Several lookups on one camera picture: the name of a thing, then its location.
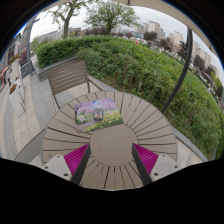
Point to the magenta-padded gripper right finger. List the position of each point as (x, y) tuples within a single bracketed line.
[(146, 159)]

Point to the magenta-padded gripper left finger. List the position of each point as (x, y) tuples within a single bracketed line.
[(77, 159)]

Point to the transparent grey computer mouse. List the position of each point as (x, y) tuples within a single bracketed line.
[(98, 114)]

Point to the flower-print mouse pad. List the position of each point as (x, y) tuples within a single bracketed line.
[(111, 118)]

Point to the brown slatted chair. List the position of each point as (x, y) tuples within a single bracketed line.
[(68, 76)]

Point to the white planter with flowers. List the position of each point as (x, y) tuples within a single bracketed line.
[(16, 100), (14, 60)]

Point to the dark curved parasol pole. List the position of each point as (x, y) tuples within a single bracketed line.
[(181, 73)]

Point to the green hedge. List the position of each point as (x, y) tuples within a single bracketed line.
[(140, 63)]

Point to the distant apartment buildings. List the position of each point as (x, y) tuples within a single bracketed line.
[(156, 30)]

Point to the tree with forked trunk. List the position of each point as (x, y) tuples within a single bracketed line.
[(66, 13)]

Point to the round leafy tree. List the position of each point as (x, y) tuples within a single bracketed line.
[(110, 13)]

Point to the dark grey sign post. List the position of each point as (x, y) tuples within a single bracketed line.
[(26, 43)]

